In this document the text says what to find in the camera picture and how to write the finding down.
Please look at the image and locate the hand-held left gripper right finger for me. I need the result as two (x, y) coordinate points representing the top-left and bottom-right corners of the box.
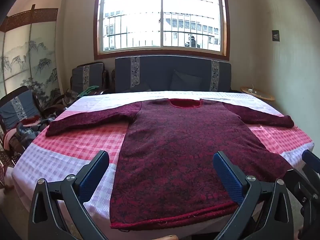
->
(213, 151), (294, 240)

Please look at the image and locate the grey-blue sofa with patterned bands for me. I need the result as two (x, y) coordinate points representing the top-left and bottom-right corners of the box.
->
(111, 56), (232, 93)

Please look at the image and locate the green cloth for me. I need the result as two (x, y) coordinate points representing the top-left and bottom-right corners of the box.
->
(79, 85), (100, 97)

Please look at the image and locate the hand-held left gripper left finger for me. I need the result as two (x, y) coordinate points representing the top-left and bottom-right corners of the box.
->
(28, 150), (110, 240)

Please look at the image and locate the dark red patterned sweater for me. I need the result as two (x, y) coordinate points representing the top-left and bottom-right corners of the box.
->
(45, 98), (295, 231)

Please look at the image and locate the pile of clothes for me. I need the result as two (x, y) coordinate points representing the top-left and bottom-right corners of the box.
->
(7, 115), (55, 153)

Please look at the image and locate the round wooden side table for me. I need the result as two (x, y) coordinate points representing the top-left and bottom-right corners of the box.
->
(239, 86), (275, 102)

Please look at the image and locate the folding screen with landscape painting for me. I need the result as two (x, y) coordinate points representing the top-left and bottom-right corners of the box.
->
(0, 4), (62, 105)

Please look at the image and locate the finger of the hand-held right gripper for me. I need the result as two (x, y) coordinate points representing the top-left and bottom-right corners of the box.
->
(285, 149), (320, 230)

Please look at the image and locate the window with brown frame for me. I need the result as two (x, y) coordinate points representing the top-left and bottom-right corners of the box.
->
(94, 0), (230, 60)

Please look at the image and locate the wooden armchair with grey-blue cushion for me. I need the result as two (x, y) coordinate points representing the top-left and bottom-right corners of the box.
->
(0, 85), (63, 170)
(71, 62), (110, 96)

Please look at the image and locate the pink checked blanket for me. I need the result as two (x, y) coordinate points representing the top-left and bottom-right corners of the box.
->
(11, 90), (315, 233)

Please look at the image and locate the dark grey cushion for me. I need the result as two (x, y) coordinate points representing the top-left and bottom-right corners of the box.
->
(169, 69), (203, 92)

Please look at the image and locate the dark patterned bag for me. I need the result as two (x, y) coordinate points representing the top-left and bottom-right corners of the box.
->
(62, 89), (80, 107)

